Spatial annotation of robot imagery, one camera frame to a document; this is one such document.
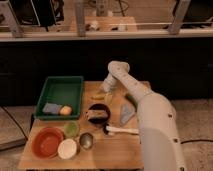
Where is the yellow banana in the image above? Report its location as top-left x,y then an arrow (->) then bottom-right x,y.
91,93 -> 105,100

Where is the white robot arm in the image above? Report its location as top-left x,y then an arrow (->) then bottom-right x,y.
102,61 -> 187,171

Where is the steel metal cup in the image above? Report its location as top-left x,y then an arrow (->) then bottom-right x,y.
79,133 -> 93,149

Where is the green plastic cup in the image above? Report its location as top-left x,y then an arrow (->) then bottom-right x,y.
63,121 -> 80,138

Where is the black bowl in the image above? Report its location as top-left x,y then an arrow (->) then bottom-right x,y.
86,103 -> 111,125

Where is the grey blue cloth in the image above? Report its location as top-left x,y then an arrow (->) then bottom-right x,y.
120,104 -> 135,126

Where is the brown bread slice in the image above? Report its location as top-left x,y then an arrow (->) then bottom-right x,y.
87,110 -> 108,119

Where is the orange yellow fruit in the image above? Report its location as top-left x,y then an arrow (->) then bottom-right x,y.
59,106 -> 72,116

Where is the green plastic tray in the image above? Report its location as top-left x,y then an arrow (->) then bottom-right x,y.
34,76 -> 84,120

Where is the white bowl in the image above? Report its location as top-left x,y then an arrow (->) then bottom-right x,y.
58,139 -> 78,159

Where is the red plastic bowl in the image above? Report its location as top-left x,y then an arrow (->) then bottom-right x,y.
31,127 -> 64,159

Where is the black cable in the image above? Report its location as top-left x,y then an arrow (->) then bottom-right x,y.
180,138 -> 213,145

